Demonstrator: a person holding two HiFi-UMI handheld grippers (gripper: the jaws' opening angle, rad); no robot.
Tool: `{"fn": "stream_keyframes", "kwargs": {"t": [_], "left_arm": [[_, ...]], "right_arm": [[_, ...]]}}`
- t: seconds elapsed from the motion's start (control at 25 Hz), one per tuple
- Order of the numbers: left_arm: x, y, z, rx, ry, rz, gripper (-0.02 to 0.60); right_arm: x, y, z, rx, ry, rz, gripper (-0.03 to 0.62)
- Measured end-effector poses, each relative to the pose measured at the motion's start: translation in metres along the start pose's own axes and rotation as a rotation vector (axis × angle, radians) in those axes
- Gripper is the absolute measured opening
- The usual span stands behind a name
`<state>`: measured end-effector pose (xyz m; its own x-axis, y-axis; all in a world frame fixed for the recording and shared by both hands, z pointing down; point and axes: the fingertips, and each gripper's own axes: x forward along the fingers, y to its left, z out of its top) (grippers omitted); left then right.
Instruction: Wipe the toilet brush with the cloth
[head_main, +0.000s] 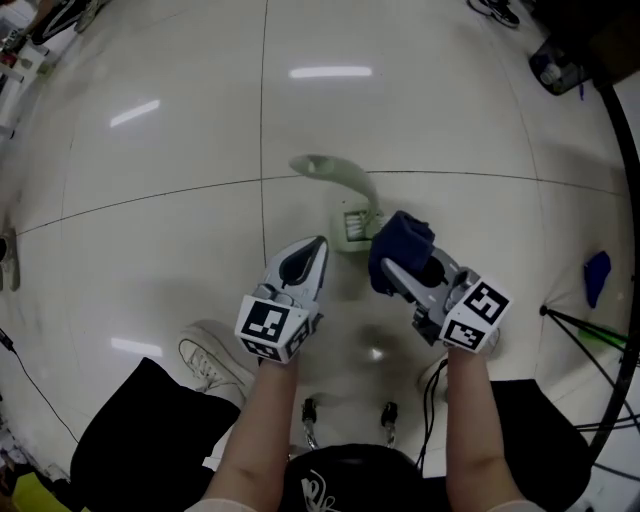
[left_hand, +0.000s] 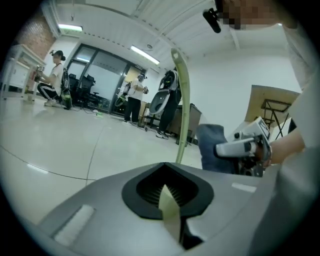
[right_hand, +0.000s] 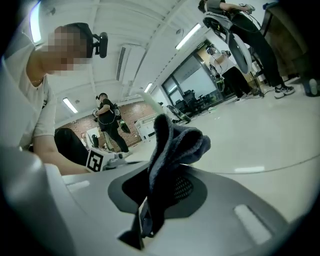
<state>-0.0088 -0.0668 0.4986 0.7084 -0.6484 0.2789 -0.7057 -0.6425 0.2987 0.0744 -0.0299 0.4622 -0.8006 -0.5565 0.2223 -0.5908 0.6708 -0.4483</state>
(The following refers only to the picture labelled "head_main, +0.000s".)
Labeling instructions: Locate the bright blue cloth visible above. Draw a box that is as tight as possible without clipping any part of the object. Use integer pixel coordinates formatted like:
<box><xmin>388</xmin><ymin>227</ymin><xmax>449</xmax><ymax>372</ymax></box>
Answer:
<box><xmin>583</xmin><ymin>250</ymin><xmax>612</xmax><ymax>310</ymax></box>

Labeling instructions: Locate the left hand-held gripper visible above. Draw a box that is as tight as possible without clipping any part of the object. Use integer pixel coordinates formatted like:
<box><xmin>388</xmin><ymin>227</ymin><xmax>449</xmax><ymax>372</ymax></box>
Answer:
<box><xmin>234</xmin><ymin>235</ymin><xmax>330</xmax><ymax>365</ymax></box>

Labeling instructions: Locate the black mesh waste bin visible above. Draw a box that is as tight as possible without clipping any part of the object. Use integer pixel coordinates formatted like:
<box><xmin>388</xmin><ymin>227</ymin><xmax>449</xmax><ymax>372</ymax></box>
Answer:
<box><xmin>528</xmin><ymin>39</ymin><xmax>591</xmax><ymax>97</ymax></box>

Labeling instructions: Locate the person's left leg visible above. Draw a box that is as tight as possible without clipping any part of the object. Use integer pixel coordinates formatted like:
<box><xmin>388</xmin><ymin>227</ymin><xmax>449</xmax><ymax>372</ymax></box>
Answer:
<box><xmin>69</xmin><ymin>357</ymin><xmax>241</xmax><ymax>512</ymax></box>

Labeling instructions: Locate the person's right leg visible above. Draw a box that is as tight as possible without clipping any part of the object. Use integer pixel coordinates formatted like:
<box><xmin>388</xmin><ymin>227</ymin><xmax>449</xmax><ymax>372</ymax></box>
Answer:
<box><xmin>489</xmin><ymin>379</ymin><xmax>594</xmax><ymax>506</ymax></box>

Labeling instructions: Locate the dark blue wiping cloth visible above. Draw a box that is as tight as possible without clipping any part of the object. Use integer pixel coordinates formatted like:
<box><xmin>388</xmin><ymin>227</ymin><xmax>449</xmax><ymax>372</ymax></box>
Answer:
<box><xmin>368</xmin><ymin>210</ymin><xmax>435</xmax><ymax>296</ymax></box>

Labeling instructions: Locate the person's right white shoe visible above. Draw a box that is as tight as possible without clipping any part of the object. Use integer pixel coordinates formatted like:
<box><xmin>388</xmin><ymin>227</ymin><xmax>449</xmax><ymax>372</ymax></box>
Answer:
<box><xmin>417</xmin><ymin>327</ymin><xmax>501</xmax><ymax>401</ymax></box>

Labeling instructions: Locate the black cable with adapter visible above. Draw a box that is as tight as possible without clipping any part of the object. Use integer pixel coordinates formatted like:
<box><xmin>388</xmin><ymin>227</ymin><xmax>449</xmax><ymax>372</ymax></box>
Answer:
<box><xmin>0</xmin><ymin>327</ymin><xmax>81</xmax><ymax>446</ymax></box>

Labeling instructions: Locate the black curved hoop frame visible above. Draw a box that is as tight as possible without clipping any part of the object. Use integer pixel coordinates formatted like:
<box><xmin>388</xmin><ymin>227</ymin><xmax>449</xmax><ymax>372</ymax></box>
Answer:
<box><xmin>597</xmin><ymin>82</ymin><xmax>640</xmax><ymax>469</ymax></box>

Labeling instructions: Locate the person's right beige sleeve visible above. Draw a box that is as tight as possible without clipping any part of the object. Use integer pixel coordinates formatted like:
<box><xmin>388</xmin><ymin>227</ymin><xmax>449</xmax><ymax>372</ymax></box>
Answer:
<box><xmin>479</xmin><ymin>499</ymin><xmax>546</xmax><ymax>512</ymax></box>

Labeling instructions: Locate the black printed garment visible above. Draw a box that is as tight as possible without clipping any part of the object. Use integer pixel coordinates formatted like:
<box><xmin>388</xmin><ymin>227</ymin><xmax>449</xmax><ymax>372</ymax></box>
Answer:
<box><xmin>284</xmin><ymin>443</ymin><xmax>451</xmax><ymax>512</ymax></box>

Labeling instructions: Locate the person's right forearm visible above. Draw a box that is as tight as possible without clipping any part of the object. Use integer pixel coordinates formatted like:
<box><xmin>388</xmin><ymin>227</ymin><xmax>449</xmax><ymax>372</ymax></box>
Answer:
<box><xmin>442</xmin><ymin>344</ymin><xmax>536</xmax><ymax>512</ymax></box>

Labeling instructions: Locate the green plastic object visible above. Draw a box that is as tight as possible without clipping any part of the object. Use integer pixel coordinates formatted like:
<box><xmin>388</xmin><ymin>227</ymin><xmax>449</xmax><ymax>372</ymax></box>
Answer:
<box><xmin>577</xmin><ymin>324</ymin><xmax>631</xmax><ymax>346</ymax></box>

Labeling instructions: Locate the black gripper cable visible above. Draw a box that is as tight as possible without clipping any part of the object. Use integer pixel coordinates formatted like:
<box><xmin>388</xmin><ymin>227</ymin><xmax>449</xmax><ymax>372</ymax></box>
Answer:
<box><xmin>414</xmin><ymin>357</ymin><xmax>449</xmax><ymax>471</ymax></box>

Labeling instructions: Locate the person's left forearm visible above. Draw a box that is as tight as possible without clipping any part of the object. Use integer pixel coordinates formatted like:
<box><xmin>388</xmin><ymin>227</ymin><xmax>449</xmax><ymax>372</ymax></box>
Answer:
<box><xmin>199</xmin><ymin>357</ymin><xmax>301</xmax><ymax>512</ymax></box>

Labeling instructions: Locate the brown wooden cabinet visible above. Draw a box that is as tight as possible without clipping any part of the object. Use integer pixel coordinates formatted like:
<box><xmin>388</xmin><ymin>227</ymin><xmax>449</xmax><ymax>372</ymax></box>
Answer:
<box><xmin>529</xmin><ymin>0</ymin><xmax>640</xmax><ymax>89</ymax></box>

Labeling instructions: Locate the person's beige sleeve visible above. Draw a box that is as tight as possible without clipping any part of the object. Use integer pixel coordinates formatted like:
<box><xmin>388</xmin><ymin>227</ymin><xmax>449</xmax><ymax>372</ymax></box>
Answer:
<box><xmin>184</xmin><ymin>497</ymin><xmax>241</xmax><ymax>512</ymax></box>
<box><xmin>479</xmin><ymin>499</ymin><xmax>546</xmax><ymax>512</ymax></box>

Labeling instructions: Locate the person's left white shoe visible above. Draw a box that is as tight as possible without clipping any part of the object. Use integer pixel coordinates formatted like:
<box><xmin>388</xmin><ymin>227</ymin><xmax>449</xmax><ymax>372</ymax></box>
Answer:
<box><xmin>178</xmin><ymin>322</ymin><xmax>259</xmax><ymax>401</ymax></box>

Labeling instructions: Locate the stool caster wheel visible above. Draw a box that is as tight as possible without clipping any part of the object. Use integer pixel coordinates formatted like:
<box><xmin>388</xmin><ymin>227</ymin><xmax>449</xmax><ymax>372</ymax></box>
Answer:
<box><xmin>299</xmin><ymin>397</ymin><xmax>321</xmax><ymax>451</ymax></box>
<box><xmin>380</xmin><ymin>401</ymin><xmax>400</xmax><ymax>449</ymax></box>

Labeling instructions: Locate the person's left beige sleeve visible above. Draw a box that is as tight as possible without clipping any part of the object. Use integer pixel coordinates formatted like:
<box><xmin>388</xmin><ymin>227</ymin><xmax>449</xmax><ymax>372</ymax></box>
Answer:
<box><xmin>184</xmin><ymin>497</ymin><xmax>241</xmax><ymax>512</ymax></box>

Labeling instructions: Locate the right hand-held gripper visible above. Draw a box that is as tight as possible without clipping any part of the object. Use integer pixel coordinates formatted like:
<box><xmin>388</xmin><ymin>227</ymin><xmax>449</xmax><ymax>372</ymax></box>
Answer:
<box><xmin>382</xmin><ymin>248</ymin><xmax>511</xmax><ymax>354</ymax></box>

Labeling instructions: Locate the person's leg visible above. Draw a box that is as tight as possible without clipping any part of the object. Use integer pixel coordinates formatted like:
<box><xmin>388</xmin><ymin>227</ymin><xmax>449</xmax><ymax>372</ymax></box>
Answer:
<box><xmin>69</xmin><ymin>357</ymin><xmax>241</xmax><ymax>512</ymax></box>
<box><xmin>489</xmin><ymin>379</ymin><xmax>594</xmax><ymax>506</ymax></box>

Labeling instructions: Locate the black tripod stand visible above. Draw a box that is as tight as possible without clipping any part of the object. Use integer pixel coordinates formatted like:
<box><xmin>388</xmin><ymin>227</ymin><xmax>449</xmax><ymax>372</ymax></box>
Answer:
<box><xmin>538</xmin><ymin>304</ymin><xmax>640</xmax><ymax>431</ymax></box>

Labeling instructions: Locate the person's white shoe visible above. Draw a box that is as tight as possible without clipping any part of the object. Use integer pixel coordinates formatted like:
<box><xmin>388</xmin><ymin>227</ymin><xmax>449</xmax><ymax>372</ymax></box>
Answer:
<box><xmin>178</xmin><ymin>322</ymin><xmax>259</xmax><ymax>401</ymax></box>
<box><xmin>417</xmin><ymin>327</ymin><xmax>501</xmax><ymax>401</ymax></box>

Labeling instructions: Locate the white table frame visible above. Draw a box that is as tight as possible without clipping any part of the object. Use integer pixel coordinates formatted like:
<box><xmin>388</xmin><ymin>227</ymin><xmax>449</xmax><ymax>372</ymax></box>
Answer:
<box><xmin>0</xmin><ymin>0</ymin><xmax>56</xmax><ymax>141</ymax></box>

